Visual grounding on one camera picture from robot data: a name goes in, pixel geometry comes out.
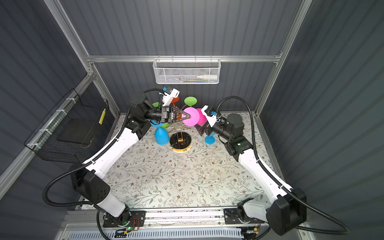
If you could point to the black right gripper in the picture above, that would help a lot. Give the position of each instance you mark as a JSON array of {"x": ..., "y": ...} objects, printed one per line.
[{"x": 207, "y": 128}]

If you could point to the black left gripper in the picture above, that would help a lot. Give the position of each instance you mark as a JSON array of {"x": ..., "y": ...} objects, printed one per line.
[{"x": 166, "y": 115}]

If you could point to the pink wine glass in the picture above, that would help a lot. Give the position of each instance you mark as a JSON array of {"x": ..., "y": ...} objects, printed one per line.
[{"x": 196, "y": 117}]

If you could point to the blue wine glass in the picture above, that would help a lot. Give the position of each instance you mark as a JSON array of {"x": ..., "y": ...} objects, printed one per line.
[
  {"x": 210, "y": 140},
  {"x": 161, "y": 133}
]

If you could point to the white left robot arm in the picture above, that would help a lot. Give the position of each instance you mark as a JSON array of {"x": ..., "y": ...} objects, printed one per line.
[{"x": 88, "y": 180}]

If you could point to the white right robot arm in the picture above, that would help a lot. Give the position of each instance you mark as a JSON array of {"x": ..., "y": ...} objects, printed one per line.
[{"x": 281, "y": 211}]

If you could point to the right green wine glass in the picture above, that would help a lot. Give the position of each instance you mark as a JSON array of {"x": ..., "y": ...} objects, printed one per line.
[{"x": 190, "y": 101}]

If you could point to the green wine glass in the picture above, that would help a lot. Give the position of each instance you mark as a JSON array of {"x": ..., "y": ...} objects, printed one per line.
[
  {"x": 156, "y": 105},
  {"x": 190, "y": 101}
]

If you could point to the red wine glass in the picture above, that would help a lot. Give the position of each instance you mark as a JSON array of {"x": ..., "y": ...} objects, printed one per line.
[{"x": 175, "y": 100}]

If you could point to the gold wine glass rack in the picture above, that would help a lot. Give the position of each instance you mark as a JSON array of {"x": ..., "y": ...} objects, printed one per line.
[{"x": 180, "y": 140}]

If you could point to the left green wine glass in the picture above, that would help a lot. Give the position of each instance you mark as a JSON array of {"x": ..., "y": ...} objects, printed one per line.
[{"x": 156, "y": 105}]

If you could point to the white bottle in basket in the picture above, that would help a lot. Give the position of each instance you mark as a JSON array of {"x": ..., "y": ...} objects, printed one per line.
[{"x": 208, "y": 77}]

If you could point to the yellow marker in basket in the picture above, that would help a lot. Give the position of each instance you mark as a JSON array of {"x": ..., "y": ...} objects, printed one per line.
[{"x": 102, "y": 116}]

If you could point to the white wire mesh basket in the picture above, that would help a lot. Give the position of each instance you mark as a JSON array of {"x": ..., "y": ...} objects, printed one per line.
[{"x": 185, "y": 72}]

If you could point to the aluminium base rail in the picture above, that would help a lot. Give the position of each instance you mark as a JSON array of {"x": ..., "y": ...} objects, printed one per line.
[{"x": 205, "y": 223}]

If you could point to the black wire basket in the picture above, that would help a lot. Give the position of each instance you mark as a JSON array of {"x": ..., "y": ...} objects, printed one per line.
[{"x": 73, "y": 133}]

